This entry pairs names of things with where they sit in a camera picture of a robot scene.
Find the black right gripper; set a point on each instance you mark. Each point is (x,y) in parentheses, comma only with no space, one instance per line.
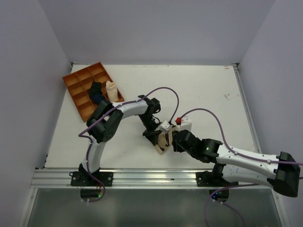
(176,147)

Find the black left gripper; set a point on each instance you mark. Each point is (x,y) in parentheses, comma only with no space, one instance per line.
(152,135)

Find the beige underwear with dark trim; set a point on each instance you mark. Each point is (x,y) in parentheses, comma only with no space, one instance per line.
(164,141)

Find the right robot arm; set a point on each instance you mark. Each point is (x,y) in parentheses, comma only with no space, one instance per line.
(280,172)

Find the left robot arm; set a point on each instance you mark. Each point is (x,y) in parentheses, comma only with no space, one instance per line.
(105,120)

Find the rolled beige underwear in tray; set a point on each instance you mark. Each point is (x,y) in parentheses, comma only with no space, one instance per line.
(112,91)

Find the rolled navy underwear in tray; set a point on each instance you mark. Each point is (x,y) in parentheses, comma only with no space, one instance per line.
(97,99)

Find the rolled black underwear in tray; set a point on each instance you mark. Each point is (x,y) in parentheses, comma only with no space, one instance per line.
(95,89)

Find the orange compartment tray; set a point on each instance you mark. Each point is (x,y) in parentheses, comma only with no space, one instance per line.
(78,85)

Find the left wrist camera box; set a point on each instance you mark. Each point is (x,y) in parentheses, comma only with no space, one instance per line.
(165,127)

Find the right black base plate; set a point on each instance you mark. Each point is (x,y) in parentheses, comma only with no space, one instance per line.
(208,179)

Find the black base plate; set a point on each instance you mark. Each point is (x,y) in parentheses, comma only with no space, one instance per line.
(208,179)
(83,179)

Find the aluminium front rail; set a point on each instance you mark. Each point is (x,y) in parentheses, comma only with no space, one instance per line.
(123,178)

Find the aluminium rail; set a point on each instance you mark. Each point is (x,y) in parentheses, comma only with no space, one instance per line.
(247,109)
(123,178)

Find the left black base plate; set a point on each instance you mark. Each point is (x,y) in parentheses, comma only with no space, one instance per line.
(83,179)

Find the aluminium right side rail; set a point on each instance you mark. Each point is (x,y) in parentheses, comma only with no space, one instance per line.
(247,109)

